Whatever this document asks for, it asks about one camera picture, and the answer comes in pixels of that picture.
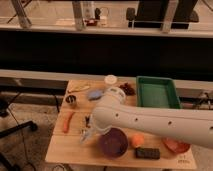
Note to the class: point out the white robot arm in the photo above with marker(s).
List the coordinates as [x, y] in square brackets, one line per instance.
[189, 126]

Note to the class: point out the green plastic tray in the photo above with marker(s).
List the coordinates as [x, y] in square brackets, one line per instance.
[156, 92]

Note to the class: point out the white lidded container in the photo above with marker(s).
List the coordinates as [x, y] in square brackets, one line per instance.
[110, 80]

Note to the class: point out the blue cloth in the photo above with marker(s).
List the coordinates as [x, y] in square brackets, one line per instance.
[94, 95]

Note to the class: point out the bunch of dark grapes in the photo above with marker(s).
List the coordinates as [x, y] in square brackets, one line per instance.
[126, 87]

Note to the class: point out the banana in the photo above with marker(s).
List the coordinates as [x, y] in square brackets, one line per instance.
[78, 89]

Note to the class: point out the small metal cup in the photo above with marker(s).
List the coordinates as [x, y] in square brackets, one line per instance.
[71, 100]

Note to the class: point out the orange carrot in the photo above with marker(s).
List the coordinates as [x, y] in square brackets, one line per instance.
[66, 122]

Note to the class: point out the metal fork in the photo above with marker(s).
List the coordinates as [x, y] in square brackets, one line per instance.
[86, 135]

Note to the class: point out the purple bowl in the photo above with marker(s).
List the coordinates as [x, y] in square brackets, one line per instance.
[113, 144]

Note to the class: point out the orange fruit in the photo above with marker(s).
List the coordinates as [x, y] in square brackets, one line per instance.
[137, 140]

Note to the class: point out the black sponge block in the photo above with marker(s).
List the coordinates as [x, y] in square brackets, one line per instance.
[147, 153]

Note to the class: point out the orange bowl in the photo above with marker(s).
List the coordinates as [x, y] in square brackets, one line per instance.
[175, 146]

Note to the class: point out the black office chair base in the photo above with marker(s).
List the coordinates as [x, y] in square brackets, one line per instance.
[4, 105]

